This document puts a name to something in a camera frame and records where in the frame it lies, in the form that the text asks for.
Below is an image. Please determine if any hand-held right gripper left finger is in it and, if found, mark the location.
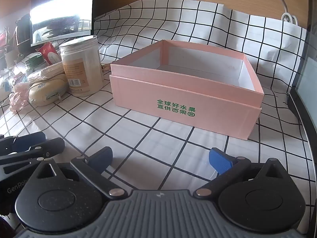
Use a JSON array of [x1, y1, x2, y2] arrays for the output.
[[37, 147, 128, 199]]

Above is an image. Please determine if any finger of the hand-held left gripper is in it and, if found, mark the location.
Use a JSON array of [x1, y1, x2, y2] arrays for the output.
[[0, 137, 65, 174], [0, 132, 46, 155]]

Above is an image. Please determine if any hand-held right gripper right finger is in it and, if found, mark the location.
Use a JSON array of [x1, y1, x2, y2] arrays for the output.
[[193, 148, 291, 199]]

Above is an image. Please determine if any pink cardboard box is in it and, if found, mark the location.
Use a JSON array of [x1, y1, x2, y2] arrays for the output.
[[110, 39, 265, 140]]

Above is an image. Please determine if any beige zip pouch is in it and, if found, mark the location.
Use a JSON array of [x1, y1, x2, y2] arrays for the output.
[[28, 74, 68, 107]]

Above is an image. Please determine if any black white checked tablecloth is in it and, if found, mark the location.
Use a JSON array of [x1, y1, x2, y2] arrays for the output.
[[0, 0, 316, 231]]

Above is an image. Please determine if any green lidded jar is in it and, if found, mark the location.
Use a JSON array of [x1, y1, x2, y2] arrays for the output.
[[25, 53, 46, 76]]

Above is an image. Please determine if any clear jar of white powder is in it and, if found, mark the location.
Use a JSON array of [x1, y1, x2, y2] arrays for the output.
[[59, 35, 104, 97]]

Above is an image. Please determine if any red white packet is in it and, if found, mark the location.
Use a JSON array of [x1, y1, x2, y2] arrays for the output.
[[37, 42, 62, 66]]

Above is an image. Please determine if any black framed display screen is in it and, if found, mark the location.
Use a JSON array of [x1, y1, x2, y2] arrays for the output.
[[287, 24, 317, 238]]

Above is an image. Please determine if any black computer monitor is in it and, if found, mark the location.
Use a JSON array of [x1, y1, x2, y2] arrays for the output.
[[30, 0, 96, 47]]

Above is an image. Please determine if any white cable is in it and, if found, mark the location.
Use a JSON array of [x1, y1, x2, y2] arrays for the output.
[[267, 0, 300, 26]]

